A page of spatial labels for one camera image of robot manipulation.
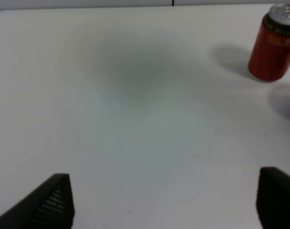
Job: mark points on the red soda can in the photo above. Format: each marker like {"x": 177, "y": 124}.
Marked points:
{"x": 270, "y": 57}

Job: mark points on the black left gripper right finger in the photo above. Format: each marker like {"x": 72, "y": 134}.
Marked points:
{"x": 273, "y": 198}

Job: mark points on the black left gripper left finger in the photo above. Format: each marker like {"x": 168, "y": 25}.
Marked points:
{"x": 49, "y": 206}

